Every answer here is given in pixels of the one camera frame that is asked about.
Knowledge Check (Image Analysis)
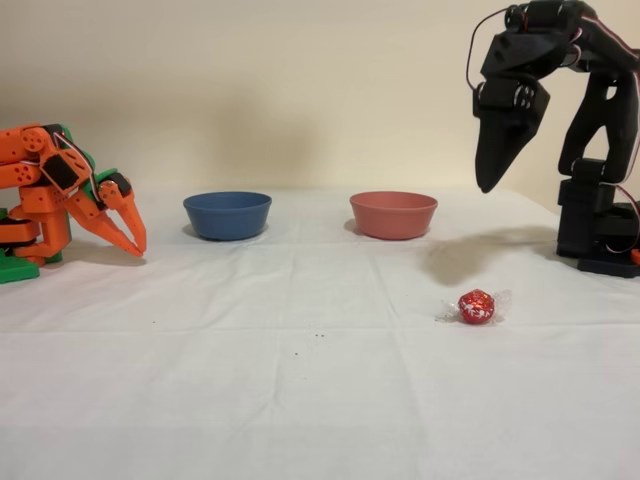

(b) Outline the red candy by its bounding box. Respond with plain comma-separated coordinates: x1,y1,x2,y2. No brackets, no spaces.
434,288,514,327

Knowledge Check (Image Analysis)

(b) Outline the blue bowl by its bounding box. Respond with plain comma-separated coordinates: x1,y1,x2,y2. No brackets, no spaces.
182,191,273,241

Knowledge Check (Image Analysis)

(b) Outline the red bowl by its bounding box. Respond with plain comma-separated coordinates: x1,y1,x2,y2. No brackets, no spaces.
349,191,439,241

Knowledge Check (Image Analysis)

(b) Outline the white tablecloth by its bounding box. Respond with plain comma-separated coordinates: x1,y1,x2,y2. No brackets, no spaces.
0,187,640,480

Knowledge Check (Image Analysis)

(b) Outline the orange arm servo cable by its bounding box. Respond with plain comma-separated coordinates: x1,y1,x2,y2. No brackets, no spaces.
53,130,100,202

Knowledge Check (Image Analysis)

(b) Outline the red white gripper servo cable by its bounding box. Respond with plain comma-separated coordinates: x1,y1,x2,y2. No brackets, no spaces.
466,6,516,92

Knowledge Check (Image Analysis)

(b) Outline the red white arm servo cable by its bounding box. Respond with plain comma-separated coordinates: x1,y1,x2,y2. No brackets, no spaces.
567,8,640,254

